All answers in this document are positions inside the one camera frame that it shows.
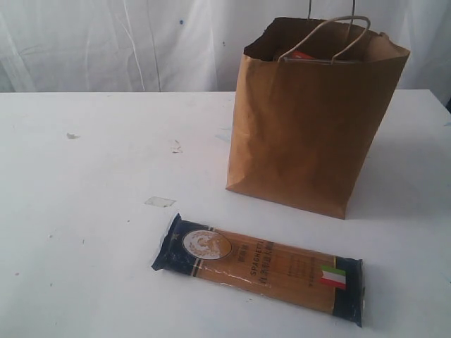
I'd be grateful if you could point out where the large brown paper bag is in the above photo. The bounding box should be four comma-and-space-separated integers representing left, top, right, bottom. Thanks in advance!
226, 12, 409, 219

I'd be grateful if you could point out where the small brown orange-label pouch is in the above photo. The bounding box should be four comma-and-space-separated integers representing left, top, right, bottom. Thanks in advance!
289, 51, 314, 60

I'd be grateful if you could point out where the spaghetti packet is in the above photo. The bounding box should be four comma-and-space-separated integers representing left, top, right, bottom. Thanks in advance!
152, 215, 364, 326

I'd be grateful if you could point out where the torn white paper scrap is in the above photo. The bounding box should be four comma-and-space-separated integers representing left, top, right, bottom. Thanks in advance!
171, 140, 183, 154

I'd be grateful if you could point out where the clear tape patch on table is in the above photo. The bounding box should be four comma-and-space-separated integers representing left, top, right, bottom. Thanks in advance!
144, 196, 176, 208

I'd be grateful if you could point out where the white backdrop curtain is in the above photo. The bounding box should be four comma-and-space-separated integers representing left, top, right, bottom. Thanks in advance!
1, 1, 450, 103

